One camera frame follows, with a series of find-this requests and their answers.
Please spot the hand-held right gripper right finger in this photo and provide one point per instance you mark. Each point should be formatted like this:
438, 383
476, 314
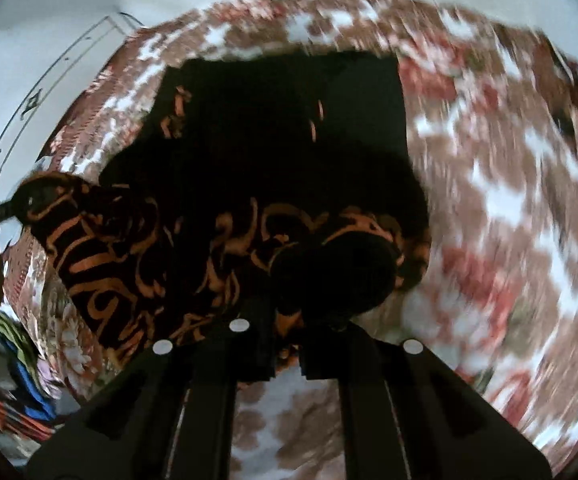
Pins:
329, 355

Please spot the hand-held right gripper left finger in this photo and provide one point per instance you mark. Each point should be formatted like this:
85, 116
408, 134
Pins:
254, 350

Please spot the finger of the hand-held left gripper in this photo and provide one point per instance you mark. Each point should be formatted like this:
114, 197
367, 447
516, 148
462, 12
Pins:
11, 206

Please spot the black orange patterned hoodie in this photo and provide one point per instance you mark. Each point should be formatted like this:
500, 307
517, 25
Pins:
249, 190

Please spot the pile of colourful clothes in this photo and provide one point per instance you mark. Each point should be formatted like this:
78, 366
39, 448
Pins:
14, 390

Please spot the white wooden headboard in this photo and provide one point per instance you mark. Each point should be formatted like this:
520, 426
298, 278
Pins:
44, 90

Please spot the floral brown blanket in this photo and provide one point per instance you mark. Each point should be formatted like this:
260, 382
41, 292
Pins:
499, 220

